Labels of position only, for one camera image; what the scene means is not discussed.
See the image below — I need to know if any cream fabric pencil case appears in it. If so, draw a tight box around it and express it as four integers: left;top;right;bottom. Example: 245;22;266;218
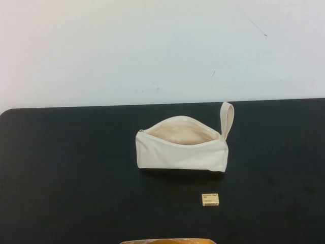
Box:
135;101;235;170

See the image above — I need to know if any small beige eraser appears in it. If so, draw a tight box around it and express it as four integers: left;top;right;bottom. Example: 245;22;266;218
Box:
202;193;220;207

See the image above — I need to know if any yellow object with rim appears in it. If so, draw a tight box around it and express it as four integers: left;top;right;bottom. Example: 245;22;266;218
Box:
119;238;214;244

